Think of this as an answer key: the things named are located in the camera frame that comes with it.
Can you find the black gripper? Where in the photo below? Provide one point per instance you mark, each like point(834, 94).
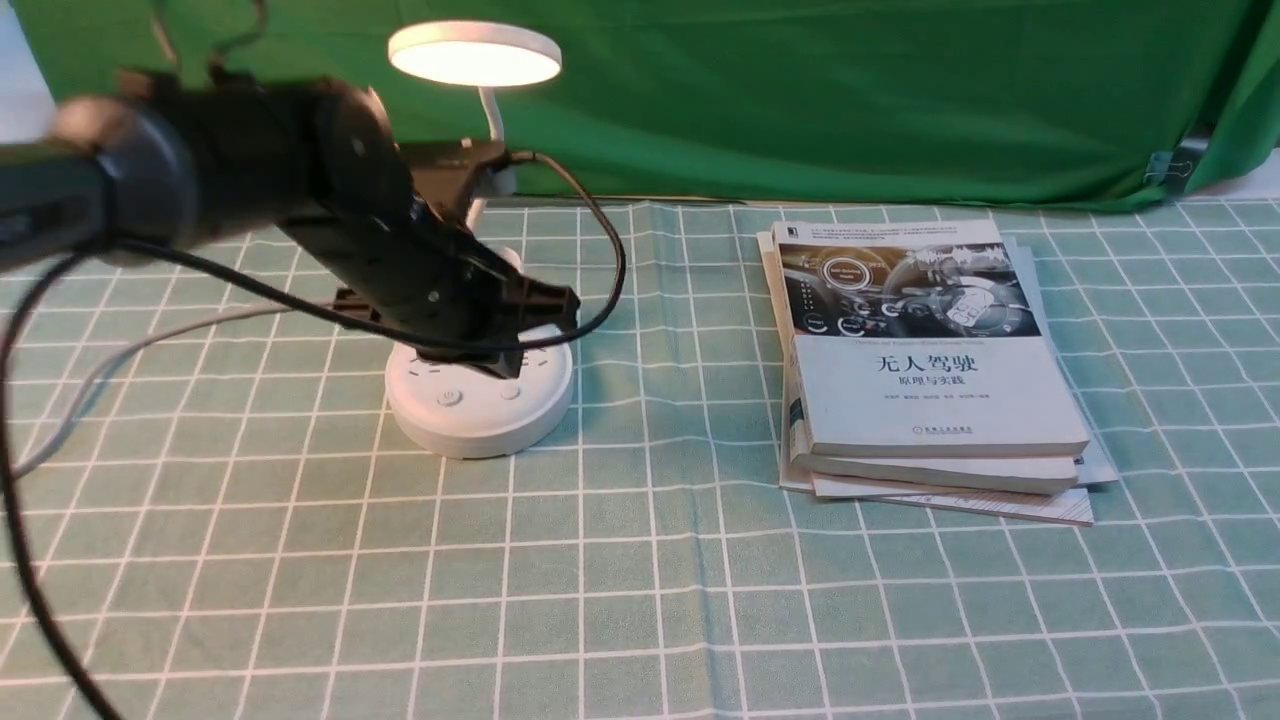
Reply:
point(433, 279)

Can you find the white desk lamp with sockets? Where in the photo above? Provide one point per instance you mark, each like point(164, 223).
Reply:
point(449, 410)

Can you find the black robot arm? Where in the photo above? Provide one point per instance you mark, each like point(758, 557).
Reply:
point(158, 170)

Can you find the green checkered tablecloth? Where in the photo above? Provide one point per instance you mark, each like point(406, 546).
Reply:
point(239, 530)

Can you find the top book with car cover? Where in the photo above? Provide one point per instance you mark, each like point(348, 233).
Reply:
point(930, 390)

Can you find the bottom thin book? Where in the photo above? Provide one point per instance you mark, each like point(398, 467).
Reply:
point(1000, 503)

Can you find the green backdrop cloth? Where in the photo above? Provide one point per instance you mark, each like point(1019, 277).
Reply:
point(1059, 104)

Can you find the metal binder clip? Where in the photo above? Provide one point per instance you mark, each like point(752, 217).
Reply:
point(1171, 170)

